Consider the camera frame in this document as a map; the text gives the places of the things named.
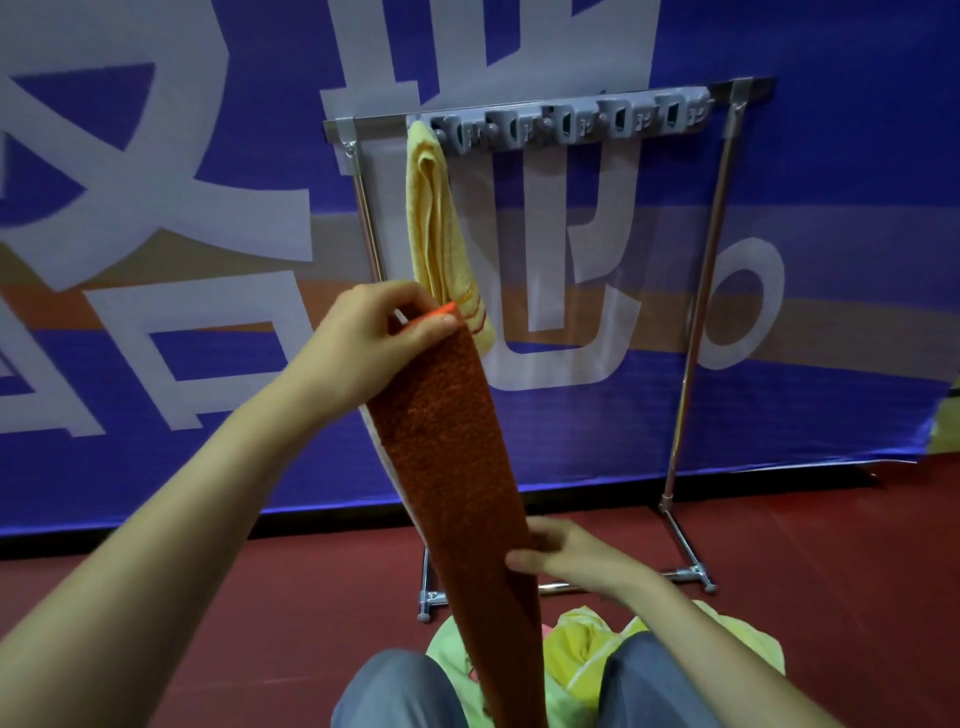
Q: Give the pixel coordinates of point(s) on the person's right hand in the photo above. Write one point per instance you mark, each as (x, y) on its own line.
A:
(577, 559)

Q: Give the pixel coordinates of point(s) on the person's left hand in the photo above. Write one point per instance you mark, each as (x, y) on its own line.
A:
(367, 345)

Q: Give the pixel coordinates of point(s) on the bright yellow towel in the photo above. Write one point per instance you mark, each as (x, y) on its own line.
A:
(577, 652)

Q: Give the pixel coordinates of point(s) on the pale yellow striped towel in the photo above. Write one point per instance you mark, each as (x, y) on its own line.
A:
(435, 225)

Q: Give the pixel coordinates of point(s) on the orange towel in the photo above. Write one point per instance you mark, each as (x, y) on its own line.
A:
(457, 487)

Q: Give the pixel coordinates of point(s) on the light green towel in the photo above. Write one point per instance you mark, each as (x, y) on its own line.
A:
(450, 645)

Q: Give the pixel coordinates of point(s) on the pale yellow-green towel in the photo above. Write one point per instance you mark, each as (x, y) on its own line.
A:
(750, 641)

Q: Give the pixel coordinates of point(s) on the chrome metal rack frame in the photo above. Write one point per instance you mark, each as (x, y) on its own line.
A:
(375, 126)

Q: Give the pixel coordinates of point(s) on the grey clip hook bar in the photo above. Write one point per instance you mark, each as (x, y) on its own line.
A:
(570, 120)

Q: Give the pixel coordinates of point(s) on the person's right forearm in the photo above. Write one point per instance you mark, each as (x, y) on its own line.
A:
(697, 652)

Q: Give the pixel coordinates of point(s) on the person's left forearm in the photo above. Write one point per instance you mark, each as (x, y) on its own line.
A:
(150, 555)

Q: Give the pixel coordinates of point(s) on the blue printed banner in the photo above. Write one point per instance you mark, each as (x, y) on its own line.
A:
(862, 112)

